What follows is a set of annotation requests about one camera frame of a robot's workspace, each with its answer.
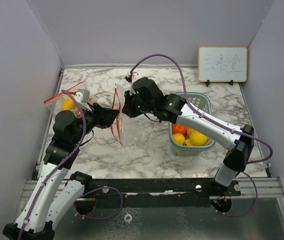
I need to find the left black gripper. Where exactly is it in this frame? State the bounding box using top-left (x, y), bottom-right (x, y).
top-left (71, 101), bottom-right (120, 144)

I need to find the clear zip bag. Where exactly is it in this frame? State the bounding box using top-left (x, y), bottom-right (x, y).
top-left (44, 80), bottom-right (92, 116)
top-left (110, 83), bottom-right (132, 148)

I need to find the clear zip top bag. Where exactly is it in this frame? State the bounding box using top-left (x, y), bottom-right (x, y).
top-left (44, 80), bottom-right (92, 116)

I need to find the orange fruit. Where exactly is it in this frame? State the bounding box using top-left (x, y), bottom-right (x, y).
top-left (186, 127), bottom-right (195, 137)

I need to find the pink fruit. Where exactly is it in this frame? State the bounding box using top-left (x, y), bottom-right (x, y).
top-left (74, 109), bottom-right (82, 119)

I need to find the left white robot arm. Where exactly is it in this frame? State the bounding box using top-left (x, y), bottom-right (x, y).
top-left (3, 103), bottom-right (120, 240)

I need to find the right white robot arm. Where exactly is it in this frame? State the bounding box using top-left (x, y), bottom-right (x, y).
top-left (122, 77), bottom-right (254, 196)

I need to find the orange tangerine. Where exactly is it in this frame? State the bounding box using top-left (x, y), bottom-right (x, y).
top-left (171, 123), bottom-right (187, 135)

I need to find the light blue plastic basket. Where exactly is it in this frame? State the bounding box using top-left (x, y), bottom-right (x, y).
top-left (168, 92), bottom-right (216, 157)

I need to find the small whiteboard with writing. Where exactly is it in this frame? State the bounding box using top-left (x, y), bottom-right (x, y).
top-left (198, 46), bottom-right (248, 83)

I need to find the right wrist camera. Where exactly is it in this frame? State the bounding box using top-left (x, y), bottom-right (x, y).
top-left (125, 71), bottom-right (139, 95)

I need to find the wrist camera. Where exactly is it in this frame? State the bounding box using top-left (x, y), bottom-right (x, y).
top-left (74, 89), bottom-right (91, 111)
top-left (125, 71), bottom-right (139, 95)

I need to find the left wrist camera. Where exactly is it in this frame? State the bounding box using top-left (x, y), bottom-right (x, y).
top-left (74, 89), bottom-right (91, 111)

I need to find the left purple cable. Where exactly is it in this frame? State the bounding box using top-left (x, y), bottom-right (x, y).
top-left (18, 89), bottom-right (124, 240)

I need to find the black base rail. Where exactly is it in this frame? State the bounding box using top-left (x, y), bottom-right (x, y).
top-left (75, 178), bottom-right (241, 209)

